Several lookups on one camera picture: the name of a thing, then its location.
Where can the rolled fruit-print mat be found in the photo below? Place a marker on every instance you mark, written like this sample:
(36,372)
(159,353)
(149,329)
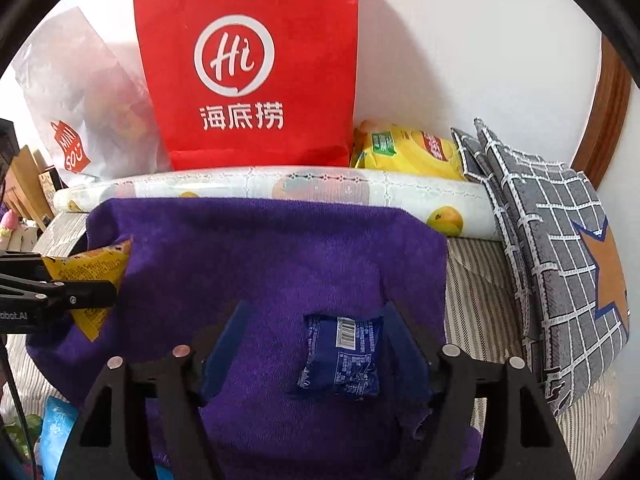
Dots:
(325,185)

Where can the wooden box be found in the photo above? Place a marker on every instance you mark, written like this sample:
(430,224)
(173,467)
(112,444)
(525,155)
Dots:
(25,175)

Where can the yellow triangular snack packet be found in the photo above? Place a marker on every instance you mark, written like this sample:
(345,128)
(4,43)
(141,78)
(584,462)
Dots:
(95,265)

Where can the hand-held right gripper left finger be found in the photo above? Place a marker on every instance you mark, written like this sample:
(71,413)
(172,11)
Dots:
(225,355)

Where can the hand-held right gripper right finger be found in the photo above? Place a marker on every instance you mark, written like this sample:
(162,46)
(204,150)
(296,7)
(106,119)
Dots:
(400,340)

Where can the pastel printed bolster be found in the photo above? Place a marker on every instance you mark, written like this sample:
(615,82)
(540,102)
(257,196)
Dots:
(10,225)

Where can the wooden frame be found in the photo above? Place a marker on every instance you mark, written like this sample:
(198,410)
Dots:
(605,125)

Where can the striped bed sheet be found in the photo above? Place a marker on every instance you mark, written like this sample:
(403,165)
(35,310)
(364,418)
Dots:
(475,280)

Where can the grey checked pillow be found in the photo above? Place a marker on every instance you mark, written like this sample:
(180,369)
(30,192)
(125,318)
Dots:
(467,155)
(555,240)

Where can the white plastic bag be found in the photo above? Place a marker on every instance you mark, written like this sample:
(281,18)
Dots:
(85,85)

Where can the yellow chip bag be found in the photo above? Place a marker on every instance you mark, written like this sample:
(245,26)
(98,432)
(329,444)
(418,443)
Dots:
(400,155)

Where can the patterned board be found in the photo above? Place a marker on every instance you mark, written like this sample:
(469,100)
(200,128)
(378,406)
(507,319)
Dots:
(46,185)

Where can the purple towel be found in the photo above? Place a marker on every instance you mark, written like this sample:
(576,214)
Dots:
(275,260)

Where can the dark blue snack packet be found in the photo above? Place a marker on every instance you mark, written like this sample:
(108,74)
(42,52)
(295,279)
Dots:
(350,365)

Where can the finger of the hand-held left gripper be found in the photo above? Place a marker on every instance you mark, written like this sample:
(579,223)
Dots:
(20,260)
(85,294)

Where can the red paper bag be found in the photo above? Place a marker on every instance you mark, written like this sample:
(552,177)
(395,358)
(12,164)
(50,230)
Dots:
(300,10)

